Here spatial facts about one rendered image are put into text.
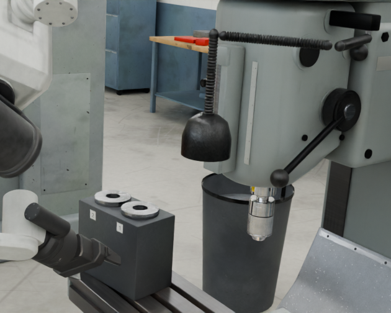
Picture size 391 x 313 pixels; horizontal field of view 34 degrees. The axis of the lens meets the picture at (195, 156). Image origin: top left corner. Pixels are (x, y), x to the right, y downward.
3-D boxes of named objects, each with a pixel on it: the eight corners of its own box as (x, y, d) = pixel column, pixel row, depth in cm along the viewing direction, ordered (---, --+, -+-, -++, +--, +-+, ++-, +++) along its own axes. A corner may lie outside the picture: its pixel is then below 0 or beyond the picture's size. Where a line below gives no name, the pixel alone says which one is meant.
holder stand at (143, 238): (134, 302, 149) (137, 221, 143) (77, 268, 163) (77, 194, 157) (171, 285, 157) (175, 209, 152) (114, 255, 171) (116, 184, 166)
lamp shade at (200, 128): (174, 158, 91) (176, 114, 89) (188, 145, 97) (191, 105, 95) (223, 164, 89) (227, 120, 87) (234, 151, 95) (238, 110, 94)
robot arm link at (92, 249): (58, 288, 135) (20, 271, 126) (57, 246, 140) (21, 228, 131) (108, 271, 131) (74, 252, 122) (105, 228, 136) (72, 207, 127)
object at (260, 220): (257, 239, 117) (259, 209, 115) (241, 230, 121) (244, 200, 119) (277, 235, 119) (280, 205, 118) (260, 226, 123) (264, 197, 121)
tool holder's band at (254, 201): (259, 209, 115) (260, 204, 115) (244, 200, 119) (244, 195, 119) (280, 205, 118) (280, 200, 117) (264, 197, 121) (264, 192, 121)
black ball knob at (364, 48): (359, 63, 104) (361, 44, 104) (344, 60, 107) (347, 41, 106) (370, 62, 106) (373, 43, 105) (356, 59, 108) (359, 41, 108)
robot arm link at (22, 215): (29, 268, 125) (-12, 249, 117) (29, 220, 131) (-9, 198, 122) (77, 251, 122) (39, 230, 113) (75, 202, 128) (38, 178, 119)
